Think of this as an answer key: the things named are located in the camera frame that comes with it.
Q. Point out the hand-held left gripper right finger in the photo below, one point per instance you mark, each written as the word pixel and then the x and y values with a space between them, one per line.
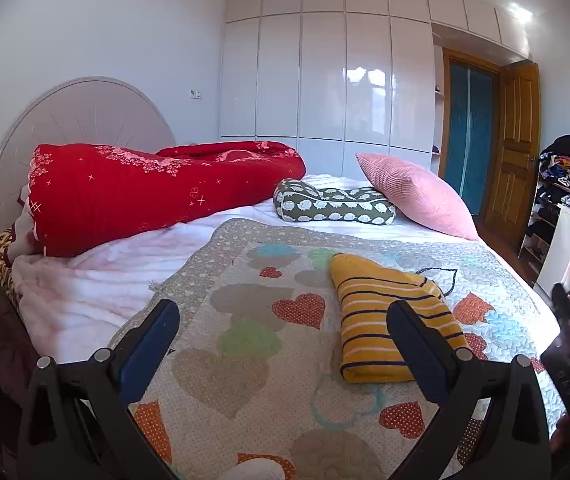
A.
pixel 419 355

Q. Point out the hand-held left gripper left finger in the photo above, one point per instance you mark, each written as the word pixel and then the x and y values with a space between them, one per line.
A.
pixel 147 347

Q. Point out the yellow striped baby garment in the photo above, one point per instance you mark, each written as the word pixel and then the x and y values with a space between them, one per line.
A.
pixel 370 310

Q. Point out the shelf rack with clothes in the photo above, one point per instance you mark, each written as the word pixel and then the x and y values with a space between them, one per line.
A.
pixel 557 170

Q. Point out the white cabinet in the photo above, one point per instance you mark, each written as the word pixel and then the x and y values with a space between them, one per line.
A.
pixel 565 245

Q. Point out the heart patterned quilt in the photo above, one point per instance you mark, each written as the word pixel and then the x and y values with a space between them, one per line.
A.
pixel 245 320

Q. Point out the red floral duvet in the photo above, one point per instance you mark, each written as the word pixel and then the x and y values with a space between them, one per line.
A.
pixel 130 190

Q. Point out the pink ribbed pillow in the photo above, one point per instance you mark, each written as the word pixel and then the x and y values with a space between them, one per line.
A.
pixel 415 195

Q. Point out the brown yellow patterned pillow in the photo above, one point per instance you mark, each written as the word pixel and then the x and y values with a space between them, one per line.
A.
pixel 2 260

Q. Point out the wooden door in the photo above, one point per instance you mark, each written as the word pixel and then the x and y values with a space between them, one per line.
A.
pixel 515 150

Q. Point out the green patterned pillow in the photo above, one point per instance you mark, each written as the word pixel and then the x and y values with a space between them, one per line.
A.
pixel 330 205

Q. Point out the teal glass door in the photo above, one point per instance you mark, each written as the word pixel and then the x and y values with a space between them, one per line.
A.
pixel 470 130

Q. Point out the round white headboard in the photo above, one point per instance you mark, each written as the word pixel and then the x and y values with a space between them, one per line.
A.
pixel 85 110

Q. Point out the glossy white wardrobe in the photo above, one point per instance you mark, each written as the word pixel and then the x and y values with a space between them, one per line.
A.
pixel 325 60

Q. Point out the white wall socket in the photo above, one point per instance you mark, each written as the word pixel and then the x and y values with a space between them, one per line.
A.
pixel 196 94

